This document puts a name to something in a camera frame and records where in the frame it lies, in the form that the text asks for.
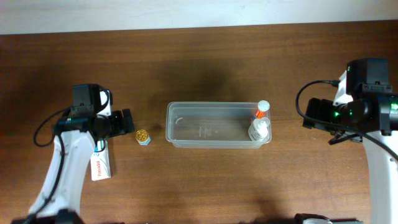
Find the clear plastic container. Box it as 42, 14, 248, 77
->
165, 101, 272, 149

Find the orange tube white cap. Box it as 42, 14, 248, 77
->
251, 100, 270, 122

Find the white squeeze bottle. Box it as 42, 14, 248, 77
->
248, 117, 271, 142

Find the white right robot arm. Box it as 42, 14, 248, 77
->
299, 93, 397, 223

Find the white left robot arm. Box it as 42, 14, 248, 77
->
12, 107, 134, 223

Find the gold lid balm jar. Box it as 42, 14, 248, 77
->
136, 129, 151, 146

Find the white medicine box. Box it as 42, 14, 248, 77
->
90, 140, 111, 181

